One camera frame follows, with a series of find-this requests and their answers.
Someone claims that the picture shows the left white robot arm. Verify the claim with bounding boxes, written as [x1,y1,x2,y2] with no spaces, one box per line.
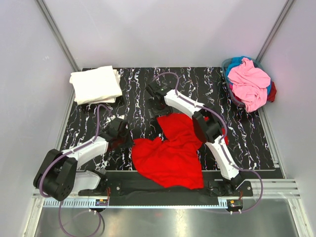
[33,117,133,201]

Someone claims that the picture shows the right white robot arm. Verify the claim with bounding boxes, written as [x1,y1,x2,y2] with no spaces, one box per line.
[146,82,245,196]

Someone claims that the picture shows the folded white t-shirt stack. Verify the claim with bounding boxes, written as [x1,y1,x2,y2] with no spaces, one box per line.
[69,66,122,105]

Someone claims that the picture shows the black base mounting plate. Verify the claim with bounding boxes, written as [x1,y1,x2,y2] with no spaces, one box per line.
[79,171,253,201]

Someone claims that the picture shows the left small circuit board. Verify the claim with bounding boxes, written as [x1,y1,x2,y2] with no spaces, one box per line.
[95,199,109,206]

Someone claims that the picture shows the small circuit board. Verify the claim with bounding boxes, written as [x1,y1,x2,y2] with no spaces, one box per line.
[230,199,243,209]
[95,199,109,206]

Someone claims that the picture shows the blue t-shirt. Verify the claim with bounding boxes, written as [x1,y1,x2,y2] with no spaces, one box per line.
[225,56,264,89]

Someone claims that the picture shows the pink t-shirt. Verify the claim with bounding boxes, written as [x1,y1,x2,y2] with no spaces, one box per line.
[228,58,272,113]

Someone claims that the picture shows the grey laundry basket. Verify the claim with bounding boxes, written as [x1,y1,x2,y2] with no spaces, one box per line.
[221,56,262,109]

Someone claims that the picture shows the dark red t-shirt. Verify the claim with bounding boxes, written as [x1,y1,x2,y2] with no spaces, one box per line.
[267,82,277,102]

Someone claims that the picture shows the right small circuit board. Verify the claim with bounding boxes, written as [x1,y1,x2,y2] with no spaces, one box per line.
[230,199,243,209]

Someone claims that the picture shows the left aluminium frame post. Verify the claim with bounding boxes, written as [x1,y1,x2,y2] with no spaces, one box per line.
[35,0,80,72]

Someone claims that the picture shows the aluminium frame post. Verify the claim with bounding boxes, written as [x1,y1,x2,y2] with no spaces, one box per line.
[35,0,80,72]
[256,0,296,62]

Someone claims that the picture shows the slotted grey cable duct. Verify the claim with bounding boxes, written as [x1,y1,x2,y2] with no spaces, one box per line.
[43,197,229,208]

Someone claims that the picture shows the right aluminium frame post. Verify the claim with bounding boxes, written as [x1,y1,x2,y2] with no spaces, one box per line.
[256,0,296,62]

